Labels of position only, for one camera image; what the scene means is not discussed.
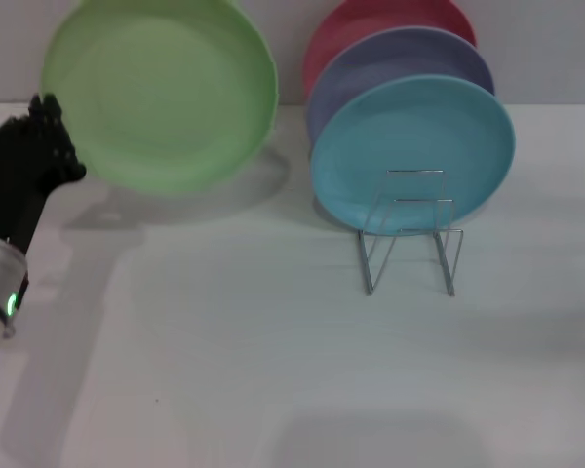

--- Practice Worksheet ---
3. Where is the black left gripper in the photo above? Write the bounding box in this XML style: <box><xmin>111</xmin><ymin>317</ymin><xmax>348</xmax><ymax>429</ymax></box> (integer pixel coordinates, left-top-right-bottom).
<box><xmin>0</xmin><ymin>93</ymin><xmax>88</xmax><ymax>254</ymax></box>

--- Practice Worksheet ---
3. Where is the green plate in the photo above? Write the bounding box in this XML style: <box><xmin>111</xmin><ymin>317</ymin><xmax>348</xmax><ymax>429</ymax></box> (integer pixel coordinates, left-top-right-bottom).
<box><xmin>39</xmin><ymin>0</ymin><xmax>280</xmax><ymax>199</ymax></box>

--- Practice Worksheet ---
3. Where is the red plate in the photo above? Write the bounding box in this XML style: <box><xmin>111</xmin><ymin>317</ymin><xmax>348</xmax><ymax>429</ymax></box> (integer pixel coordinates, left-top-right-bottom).
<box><xmin>301</xmin><ymin>0</ymin><xmax>478</xmax><ymax>98</ymax></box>

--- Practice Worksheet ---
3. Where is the teal blue plate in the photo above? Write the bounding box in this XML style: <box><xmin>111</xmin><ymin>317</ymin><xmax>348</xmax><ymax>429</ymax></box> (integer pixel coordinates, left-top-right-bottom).
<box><xmin>310</xmin><ymin>73</ymin><xmax>517</xmax><ymax>239</ymax></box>

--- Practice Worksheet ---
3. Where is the purple plate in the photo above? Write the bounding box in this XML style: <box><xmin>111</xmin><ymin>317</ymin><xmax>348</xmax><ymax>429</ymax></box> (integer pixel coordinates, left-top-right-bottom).
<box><xmin>305</xmin><ymin>26</ymin><xmax>496</xmax><ymax>147</ymax></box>

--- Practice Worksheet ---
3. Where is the metal wire plate rack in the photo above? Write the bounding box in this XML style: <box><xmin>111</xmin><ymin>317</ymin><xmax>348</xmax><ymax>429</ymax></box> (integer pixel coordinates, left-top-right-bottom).
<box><xmin>356</xmin><ymin>168</ymin><xmax>465</xmax><ymax>297</ymax></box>

